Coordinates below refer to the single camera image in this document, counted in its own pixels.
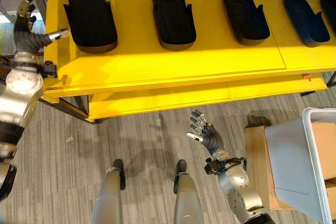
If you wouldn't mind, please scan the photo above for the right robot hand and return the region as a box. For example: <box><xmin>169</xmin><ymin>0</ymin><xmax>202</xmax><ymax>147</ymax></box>
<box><xmin>185</xmin><ymin>110</ymin><xmax>224</xmax><ymax>157</ymax></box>

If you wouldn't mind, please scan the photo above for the left silver robot leg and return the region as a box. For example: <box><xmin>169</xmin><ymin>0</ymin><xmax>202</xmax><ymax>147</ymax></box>
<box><xmin>89</xmin><ymin>158</ymin><xmax>126</xmax><ymax>224</ymax></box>

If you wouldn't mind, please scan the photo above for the grey plastic box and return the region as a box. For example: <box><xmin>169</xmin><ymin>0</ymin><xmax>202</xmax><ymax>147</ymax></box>
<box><xmin>264</xmin><ymin>107</ymin><xmax>336</xmax><ymax>224</ymax></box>

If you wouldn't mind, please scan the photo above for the yellow metal shelf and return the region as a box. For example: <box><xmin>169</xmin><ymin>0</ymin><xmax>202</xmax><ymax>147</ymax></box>
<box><xmin>39</xmin><ymin>0</ymin><xmax>336</xmax><ymax>123</ymax></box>

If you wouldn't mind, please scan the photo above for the brown cardboard box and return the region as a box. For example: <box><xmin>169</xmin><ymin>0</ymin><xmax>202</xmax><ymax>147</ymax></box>
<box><xmin>244</xmin><ymin>122</ymin><xmax>336</xmax><ymax>212</ymax></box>

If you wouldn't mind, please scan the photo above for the black sole-shaped part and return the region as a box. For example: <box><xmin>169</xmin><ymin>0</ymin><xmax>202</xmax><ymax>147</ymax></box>
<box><xmin>63</xmin><ymin>0</ymin><xmax>119</xmax><ymax>54</ymax></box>
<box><xmin>320</xmin><ymin>0</ymin><xmax>336</xmax><ymax>37</ymax></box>
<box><xmin>282</xmin><ymin>0</ymin><xmax>331</xmax><ymax>48</ymax></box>
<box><xmin>222</xmin><ymin>0</ymin><xmax>271</xmax><ymax>46</ymax></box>
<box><xmin>152</xmin><ymin>0</ymin><xmax>197</xmax><ymax>51</ymax></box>

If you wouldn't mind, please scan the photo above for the silver robot leg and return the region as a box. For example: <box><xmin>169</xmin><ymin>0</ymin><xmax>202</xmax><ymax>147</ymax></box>
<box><xmin>173</xmin><ymin>159</ymin><xmax>205</xmax><ymax>224</ymax></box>
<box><xmin>89</xmin><ymin>158</ymin><xmax>126</xmax><ymax>224</ymax></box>

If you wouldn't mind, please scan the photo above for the right silver robot leg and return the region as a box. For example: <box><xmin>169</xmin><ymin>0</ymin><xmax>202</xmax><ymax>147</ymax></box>
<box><xmin>173</xmin><ymin>159</ymin><xmax>205</xmax><ymax>224</ymax></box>

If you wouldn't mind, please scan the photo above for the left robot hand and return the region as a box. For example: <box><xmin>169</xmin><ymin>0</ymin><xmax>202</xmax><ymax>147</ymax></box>
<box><xmin>13</xmin><ymin>0</ymin><xmax>71</xmax><ymax>55</ymax></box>

